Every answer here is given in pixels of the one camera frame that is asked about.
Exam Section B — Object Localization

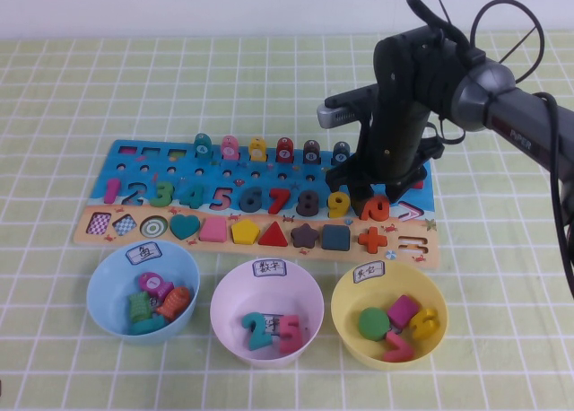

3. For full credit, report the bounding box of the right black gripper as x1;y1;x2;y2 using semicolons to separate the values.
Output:
326;32;445;220

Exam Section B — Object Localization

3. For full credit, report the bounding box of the orange number ten piece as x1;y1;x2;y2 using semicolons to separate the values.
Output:
361;194;390;223

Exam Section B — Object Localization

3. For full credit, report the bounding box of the yellow number nine piece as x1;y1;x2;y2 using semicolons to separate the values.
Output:
326;189;353;219

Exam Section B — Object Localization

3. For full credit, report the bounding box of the orange plus sign piece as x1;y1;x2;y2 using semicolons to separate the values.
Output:
357;226;387;255

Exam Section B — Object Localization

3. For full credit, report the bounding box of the dark blue square piece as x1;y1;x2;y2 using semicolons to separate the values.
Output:
320;224;352;253

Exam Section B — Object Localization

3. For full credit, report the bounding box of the brown number eight piece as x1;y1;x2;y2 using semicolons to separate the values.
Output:
295;189;320;218

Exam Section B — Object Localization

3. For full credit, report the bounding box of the brown star piece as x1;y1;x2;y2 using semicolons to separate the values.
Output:
290;223;320;249

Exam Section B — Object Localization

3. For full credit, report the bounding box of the red number seven piece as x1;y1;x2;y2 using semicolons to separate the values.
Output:
267;188;292;215

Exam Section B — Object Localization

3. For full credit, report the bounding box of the light yellow plastic bowl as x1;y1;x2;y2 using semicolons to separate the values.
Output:
330;261;448;372

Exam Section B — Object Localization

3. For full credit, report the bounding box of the red triangle piece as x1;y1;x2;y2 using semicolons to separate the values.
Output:
257;221;290;249

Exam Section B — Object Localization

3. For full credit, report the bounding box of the magenta diamond piece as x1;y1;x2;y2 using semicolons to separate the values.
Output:
386;293;421;328

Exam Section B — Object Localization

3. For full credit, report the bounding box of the green circle piece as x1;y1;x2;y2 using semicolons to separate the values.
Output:
357;306;392;342

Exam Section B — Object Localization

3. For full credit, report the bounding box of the dark blue number six piece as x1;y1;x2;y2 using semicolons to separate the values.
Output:
238;186;263;214

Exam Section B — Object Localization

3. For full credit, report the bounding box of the yellow equals sign piece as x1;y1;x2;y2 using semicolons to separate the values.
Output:
409;307;439;340

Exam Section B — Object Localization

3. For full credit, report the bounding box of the yellow pentagon piece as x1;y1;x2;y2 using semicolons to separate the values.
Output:
230;218;261;246

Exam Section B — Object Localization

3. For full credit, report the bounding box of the light pink plastic bowl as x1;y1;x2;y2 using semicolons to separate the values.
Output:
209;258;325;370

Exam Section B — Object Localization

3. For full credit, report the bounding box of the pink greater-than sign piece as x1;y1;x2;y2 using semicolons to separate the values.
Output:
382;329;414;363

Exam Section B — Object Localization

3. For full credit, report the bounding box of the blue wooden puzzle board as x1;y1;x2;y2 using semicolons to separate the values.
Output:
73;138;443;271

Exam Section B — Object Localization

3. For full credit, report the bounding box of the pink trapezoid piece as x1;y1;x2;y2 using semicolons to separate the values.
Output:
198;216;229;243

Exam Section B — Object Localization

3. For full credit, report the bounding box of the pink number five piece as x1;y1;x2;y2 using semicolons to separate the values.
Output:
278;314;307;356

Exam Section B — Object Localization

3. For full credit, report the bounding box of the teal number four piece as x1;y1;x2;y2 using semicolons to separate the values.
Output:
181;184;205;210

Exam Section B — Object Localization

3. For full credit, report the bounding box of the teal number two piece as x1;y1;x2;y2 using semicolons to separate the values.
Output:
240;311;274;352

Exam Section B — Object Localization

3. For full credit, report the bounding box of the teal heart piece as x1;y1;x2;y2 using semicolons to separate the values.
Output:
169;214;202;241

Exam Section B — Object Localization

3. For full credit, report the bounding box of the green number three piece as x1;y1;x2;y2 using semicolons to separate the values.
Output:
150;181;175;209

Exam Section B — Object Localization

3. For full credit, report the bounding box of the green striped fish piece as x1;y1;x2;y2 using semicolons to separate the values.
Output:
128;292;152;325

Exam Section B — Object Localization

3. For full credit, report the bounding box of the teal fish piece lying flat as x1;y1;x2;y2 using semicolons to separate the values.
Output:
129;316;170;336

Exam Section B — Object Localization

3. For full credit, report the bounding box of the pink number one piece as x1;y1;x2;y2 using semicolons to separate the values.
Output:
103;179;122;206

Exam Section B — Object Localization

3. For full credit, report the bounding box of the light blue plastic bowl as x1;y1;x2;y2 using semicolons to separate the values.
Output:
85;240;201;337

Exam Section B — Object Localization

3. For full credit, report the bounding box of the dark blue fish number nine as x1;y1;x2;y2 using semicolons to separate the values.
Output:
331;141;353;169

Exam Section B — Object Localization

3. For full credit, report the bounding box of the brown fish number eight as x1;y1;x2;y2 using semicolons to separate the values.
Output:
302;139;323;166

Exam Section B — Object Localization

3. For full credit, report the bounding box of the red fish number seven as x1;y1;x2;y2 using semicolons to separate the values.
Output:
275;136;296;164

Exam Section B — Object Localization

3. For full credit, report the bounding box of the yellow fish number six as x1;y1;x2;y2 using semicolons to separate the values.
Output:
248;136;268;162

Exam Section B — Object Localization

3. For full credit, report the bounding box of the pink fish number five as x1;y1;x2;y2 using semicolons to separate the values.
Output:
219;135;239;161

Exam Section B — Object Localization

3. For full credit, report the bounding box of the teal fish number four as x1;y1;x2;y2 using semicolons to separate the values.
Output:
192;132;213;159

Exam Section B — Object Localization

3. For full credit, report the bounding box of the thin black zip tie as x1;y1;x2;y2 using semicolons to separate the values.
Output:
429;0;455;26

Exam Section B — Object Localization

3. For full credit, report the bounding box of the green checked tablecloth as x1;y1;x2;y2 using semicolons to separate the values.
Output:
0;31;574;411

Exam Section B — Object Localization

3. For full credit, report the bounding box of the purple fish number one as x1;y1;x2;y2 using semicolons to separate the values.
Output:
137;271;175;299

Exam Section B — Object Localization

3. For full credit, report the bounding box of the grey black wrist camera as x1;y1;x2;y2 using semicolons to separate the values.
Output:
316;86;382;128

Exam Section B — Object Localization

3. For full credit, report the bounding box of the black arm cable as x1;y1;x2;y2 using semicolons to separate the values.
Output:
535;92;574;301

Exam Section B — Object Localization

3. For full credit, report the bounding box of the black looped cable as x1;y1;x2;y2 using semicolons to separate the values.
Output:
405;0;546;89

